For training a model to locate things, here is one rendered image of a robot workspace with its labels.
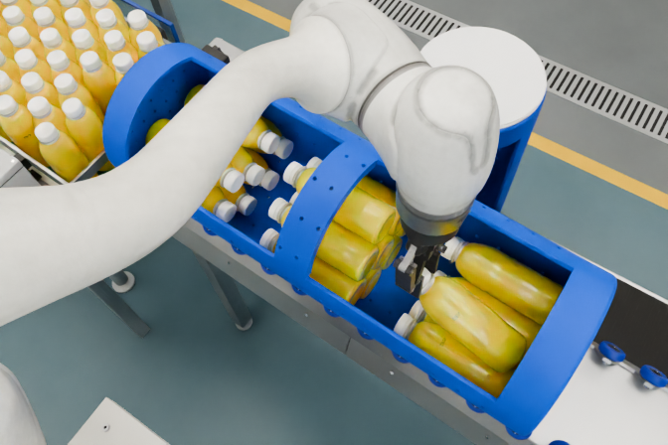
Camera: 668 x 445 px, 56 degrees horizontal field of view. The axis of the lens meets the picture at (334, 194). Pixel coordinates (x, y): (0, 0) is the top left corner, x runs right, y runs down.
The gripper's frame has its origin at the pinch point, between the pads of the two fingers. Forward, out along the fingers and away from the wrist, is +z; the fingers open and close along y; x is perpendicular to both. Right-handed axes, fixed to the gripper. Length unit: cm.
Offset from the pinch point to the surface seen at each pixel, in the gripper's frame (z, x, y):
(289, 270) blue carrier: 8.6, 19.1, -8.3
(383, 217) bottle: 2.5, 10.1, 5.7
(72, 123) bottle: 14, 77, -6
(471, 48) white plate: 18, 20, 58
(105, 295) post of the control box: 83, 84, -24
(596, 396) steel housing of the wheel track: 28.6, -33.2, 8.1
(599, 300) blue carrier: -1.6, -23.1, 9.4
